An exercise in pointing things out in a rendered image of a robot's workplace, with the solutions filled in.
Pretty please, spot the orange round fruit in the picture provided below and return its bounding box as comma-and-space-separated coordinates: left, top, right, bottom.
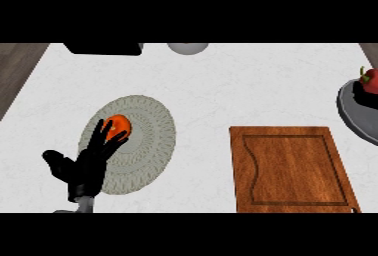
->
100, 114, 132, 142

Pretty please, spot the brown wooden cutting board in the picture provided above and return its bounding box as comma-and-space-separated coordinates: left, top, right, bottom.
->
227, 125, 363, 214

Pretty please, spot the black appliance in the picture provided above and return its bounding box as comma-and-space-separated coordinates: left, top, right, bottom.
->
61, 42, 144, 57

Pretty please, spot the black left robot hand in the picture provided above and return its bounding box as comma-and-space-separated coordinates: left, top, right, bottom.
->
41, 118, 131, 203

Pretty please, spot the red bell pepper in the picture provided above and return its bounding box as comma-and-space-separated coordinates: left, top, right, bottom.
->
357, 65, 378, 95

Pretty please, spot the round grey woven placemat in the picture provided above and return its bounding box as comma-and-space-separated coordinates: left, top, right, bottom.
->
76, 94, 177, 196

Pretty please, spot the pale grey round bowl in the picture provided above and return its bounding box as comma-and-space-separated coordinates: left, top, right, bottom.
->
166, 42, 209, 56

